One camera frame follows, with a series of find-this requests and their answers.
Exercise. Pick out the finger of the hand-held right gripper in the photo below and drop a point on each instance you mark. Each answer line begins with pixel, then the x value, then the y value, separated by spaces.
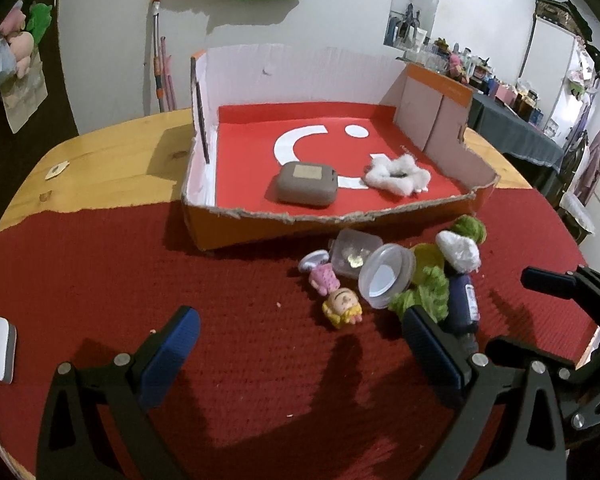
pixel 545 280
pixel 520 352

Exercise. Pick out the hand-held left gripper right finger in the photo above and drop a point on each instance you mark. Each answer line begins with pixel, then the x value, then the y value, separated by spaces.
pixel 432 355

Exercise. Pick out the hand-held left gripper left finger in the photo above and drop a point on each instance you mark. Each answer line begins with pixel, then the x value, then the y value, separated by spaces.
pixel 172 355

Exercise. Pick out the dark blue ink bottle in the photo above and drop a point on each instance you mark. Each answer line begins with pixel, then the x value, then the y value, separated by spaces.
pixel 462 305

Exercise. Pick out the clear round lid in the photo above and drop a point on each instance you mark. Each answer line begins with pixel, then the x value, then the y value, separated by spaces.
pixel 385 275

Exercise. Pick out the small doll figurine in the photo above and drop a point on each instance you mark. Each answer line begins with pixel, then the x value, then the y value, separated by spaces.
pixel 330 282

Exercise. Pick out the cardboard box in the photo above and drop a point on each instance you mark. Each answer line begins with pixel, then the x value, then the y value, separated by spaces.
pixel 260 125

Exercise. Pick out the red woven mat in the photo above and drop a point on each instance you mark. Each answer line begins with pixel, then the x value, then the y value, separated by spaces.
pixel 180 270

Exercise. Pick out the white yarn pompom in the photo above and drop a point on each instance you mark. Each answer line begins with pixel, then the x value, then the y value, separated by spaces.
pixel 460 252

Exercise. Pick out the square clear plastic container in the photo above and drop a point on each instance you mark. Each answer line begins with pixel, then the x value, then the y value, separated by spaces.
pixel 350 245

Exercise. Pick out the table with dark cloth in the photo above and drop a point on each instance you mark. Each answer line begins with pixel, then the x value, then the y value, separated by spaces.
pixel 520 130

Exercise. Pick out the white fluffy star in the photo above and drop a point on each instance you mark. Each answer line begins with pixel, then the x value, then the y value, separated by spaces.
pixel 412 176

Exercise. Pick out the dark hair clip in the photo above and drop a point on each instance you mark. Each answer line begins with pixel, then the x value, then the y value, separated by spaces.
pixel 397 174

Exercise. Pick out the grey zip case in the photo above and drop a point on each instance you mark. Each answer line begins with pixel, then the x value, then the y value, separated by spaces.
pixel 305 185

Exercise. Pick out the small paper tag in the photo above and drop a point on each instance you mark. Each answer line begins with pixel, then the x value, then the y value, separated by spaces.
pixel 57 170

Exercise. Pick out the row of small bottles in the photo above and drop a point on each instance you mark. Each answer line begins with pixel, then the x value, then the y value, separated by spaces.
pixel 480 70

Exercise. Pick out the white wardrobe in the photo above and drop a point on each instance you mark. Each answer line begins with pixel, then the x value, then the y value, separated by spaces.
pixel 555 50

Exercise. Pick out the pink sticks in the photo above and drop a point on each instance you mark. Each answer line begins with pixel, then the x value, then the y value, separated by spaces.
pixel 167 75

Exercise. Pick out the dark wooden door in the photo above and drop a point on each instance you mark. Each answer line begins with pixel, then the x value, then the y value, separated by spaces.
pixel 55 85

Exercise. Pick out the metal broom stick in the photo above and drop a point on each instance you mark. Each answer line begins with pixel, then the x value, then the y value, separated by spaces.
pixel 156 50

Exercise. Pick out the pink plush toy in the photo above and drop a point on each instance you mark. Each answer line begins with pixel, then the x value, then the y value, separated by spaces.
pixel 17 42

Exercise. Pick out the green plush toy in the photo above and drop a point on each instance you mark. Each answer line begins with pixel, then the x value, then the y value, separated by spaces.
pixel 40 19

